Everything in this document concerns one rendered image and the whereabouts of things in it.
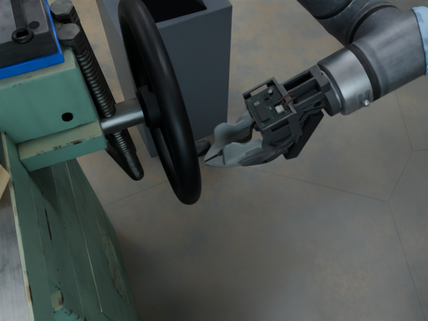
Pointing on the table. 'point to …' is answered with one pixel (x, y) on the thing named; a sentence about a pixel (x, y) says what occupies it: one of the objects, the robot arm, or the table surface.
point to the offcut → (3, 179)
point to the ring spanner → (20, 24)
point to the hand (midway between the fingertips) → (214, 160)
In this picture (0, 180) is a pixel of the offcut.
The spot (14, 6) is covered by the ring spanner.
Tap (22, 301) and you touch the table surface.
